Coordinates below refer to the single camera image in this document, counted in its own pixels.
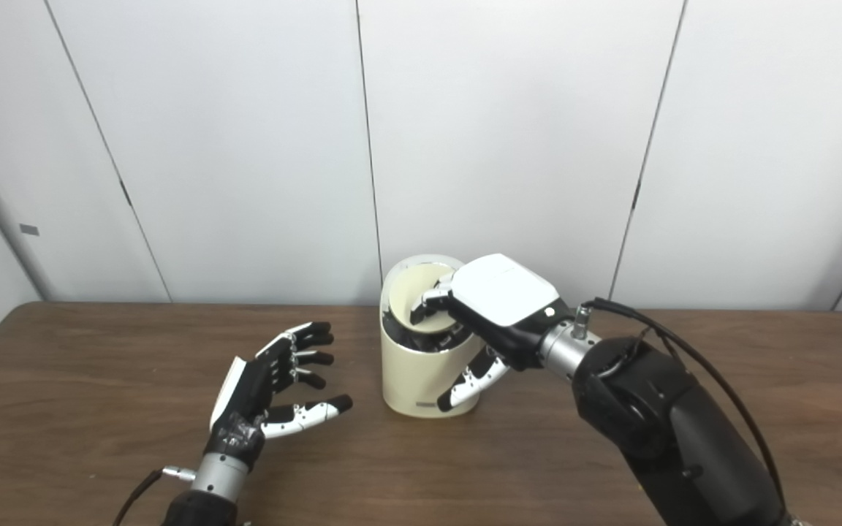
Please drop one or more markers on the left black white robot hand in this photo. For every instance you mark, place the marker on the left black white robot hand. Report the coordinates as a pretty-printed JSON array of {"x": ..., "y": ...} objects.
[{"x": 249, "y": 394}]

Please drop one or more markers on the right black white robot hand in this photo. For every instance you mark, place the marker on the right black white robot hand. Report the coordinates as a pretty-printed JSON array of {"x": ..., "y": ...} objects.
[{"x": 505, "y": 292}]

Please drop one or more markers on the cream round bin lid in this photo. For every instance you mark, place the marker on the cream round bin lid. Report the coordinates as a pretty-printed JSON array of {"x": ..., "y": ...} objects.
[{"x": 410, "y": 285}]

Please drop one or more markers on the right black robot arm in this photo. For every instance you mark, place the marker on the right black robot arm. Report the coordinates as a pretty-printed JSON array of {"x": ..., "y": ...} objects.
[{"x": 669, "y": 431}]

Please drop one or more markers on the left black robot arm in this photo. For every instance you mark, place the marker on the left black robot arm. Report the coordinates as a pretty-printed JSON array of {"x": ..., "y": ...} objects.
[{"x": 209, "y": 489}]

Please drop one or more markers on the black bin liner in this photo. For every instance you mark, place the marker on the black bin liner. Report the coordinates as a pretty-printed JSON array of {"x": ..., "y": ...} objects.
[{"x": 421, "y": 340}]

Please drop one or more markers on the cream-colored round bin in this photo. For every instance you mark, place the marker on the cream-colored round bin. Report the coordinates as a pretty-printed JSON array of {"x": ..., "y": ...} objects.
[{"x": 414, "y": 380}]

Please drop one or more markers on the small grey wall tag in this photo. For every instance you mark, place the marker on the small grey wall tag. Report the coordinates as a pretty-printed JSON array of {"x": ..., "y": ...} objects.
[{"x": 29, "y": 229}]

